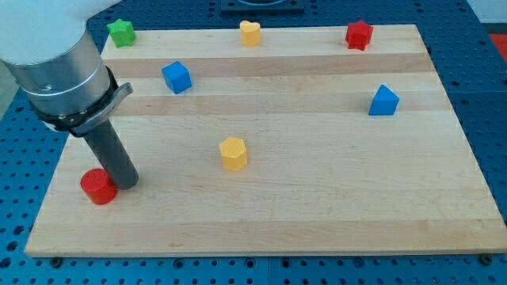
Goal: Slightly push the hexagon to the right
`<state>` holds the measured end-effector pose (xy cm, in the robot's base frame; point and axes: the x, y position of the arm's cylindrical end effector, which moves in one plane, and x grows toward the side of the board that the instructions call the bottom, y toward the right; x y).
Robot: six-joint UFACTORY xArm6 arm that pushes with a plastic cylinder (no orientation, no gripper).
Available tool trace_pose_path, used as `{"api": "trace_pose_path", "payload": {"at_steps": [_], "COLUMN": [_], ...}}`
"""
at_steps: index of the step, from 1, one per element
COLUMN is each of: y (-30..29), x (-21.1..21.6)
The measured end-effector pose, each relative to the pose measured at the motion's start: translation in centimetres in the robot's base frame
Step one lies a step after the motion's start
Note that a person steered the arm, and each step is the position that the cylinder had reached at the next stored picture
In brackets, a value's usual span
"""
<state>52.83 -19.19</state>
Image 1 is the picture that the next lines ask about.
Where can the red star block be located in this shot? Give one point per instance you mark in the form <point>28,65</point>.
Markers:
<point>358,35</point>

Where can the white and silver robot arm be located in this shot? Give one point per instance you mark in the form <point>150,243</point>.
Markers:
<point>52,56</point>

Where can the yellow heart block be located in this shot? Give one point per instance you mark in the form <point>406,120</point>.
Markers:
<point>250,32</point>

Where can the red cylinder block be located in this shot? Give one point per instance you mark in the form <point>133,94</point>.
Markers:
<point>98,186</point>

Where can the blue triangle block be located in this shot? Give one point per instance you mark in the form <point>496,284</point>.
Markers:
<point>384,103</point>

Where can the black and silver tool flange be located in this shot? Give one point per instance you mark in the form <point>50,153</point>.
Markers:
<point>81,123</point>

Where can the blue cube block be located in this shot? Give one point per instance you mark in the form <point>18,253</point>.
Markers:
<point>177,77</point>

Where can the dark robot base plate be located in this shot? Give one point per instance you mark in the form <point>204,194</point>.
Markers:
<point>257,6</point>

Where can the green star block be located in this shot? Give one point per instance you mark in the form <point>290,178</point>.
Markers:
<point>122,33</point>

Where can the yellow hexagon block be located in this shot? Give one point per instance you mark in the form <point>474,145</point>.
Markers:
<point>233,153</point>

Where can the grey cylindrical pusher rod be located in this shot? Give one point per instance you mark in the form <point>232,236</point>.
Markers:
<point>109,151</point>

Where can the wooden board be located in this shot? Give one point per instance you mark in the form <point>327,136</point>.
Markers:
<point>323,177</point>

